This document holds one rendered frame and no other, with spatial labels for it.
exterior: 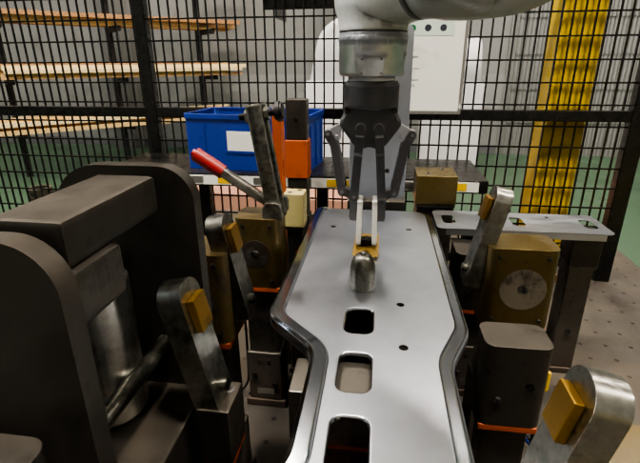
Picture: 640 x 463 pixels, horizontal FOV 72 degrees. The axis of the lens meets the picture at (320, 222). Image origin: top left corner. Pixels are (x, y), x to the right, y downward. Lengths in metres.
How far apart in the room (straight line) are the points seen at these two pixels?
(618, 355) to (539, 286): 0.50
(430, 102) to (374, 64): 0.61
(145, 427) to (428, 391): 0.25
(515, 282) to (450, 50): 0.70
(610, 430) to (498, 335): 0.24
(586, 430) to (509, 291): 0.36
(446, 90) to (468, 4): 0.71
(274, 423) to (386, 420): 0.45
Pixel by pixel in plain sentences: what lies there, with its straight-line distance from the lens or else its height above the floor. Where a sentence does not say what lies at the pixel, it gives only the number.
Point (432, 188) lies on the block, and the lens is 0.90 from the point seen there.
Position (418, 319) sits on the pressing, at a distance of 0.52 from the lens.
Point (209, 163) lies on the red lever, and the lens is 0.68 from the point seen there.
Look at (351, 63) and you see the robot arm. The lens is 0.59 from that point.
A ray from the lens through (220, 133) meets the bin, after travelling 1.07.
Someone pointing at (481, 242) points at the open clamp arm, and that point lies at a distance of 0.61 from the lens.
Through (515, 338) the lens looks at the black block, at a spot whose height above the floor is 0.99.
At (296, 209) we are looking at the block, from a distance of 0.74.
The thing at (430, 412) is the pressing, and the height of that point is 1.00.
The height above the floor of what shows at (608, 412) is 1.09.
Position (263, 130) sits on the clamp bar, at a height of 1.18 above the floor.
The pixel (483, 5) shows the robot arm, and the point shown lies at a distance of 0.49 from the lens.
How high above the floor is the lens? 1.27
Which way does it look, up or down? 20 degrees down
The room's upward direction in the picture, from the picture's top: straight up
